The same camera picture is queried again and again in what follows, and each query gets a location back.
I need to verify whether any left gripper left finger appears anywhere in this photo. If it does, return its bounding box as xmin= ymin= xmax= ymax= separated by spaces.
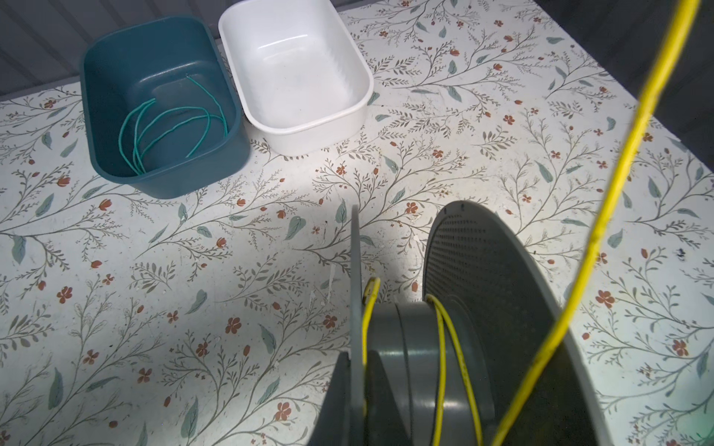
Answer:
xmin=307 ymin=352 xmax=351 ymax=446

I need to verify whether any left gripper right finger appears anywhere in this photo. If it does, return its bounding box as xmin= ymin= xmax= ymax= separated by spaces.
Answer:
xmin=364 ymin=350 xmax=412 ymax=446

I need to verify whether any grey foam spool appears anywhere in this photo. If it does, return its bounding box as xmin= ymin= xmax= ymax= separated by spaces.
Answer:
xmin=348 ymin=200 xmax=615 ymax=446

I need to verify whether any white plastic tray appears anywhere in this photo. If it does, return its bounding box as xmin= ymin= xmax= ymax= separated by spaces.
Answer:
xmin=218 ymin=0 xmax=374 ymax=157

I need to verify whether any teal plastic tray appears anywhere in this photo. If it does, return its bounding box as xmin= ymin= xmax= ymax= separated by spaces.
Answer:
xmin=80 ymin=17 xmax=250 ymax=199

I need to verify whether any yellow cable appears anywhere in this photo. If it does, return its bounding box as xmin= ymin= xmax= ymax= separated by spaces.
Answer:
xmin=361 ymin=0 xmax=702 ymax=446

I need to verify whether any green cable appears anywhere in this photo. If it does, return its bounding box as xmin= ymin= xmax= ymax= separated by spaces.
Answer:
xmin=117 ymin=74 xmax=230 ymax=177

